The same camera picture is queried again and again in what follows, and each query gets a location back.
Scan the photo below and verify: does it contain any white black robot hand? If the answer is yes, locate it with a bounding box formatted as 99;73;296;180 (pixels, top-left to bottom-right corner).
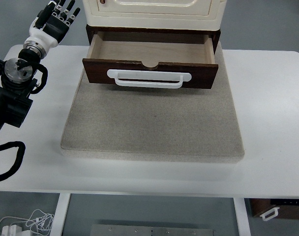
29;0;80;48

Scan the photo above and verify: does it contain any dark wooden drawer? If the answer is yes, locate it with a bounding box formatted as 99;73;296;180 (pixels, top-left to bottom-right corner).
83;31;218;89

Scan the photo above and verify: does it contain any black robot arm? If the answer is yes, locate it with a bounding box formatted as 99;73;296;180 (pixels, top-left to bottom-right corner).
0;0;80;130

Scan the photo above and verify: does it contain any cream white cabinet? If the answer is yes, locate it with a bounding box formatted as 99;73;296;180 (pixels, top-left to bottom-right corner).
83;0;227;31

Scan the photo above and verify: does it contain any spare wooden drawer on floor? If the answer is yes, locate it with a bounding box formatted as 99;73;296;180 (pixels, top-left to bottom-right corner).
249;198;299;221

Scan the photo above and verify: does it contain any white left table leg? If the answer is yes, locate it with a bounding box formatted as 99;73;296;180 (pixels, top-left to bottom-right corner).
50;193;71;236

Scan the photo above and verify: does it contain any white table leg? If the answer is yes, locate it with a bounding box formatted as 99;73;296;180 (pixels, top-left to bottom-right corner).
233;198;251;236
50;193;71;236

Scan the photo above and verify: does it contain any white power adapter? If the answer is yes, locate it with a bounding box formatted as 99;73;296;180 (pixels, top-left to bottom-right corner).
1;225;23;236

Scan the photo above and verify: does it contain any white right table leg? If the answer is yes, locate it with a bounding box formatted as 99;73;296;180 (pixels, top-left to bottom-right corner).
233;198;251;236

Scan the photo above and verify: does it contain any dark wooden drawer frame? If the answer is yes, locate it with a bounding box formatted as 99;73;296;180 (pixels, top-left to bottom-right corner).
86;24;221;53

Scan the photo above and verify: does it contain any white drawer handle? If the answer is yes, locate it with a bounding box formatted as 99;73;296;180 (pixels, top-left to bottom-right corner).
107;69;192;89

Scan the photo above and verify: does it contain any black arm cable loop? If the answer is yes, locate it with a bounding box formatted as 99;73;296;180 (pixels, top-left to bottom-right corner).
0;141;26;182

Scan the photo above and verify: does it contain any white cable on floor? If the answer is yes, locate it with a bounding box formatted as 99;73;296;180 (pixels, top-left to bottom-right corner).
0;209;55;236

